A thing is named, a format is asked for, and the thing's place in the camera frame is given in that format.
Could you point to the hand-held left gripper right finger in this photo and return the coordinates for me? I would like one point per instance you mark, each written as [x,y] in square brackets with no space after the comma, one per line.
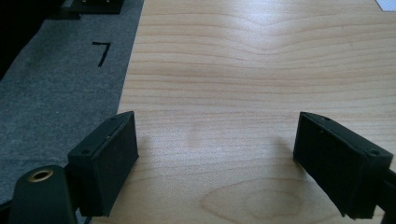
[339,161]

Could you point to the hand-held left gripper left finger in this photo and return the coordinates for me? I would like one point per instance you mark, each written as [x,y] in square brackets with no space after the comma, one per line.
[106,168]

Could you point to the grey felt mat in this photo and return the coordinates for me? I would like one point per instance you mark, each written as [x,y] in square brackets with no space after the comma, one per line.
[62,93]

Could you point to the black stand base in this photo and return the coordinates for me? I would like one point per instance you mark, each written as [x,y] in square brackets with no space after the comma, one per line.
[93,6]

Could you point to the white cloth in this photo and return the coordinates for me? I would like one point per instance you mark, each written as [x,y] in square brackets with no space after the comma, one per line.
[387,4]

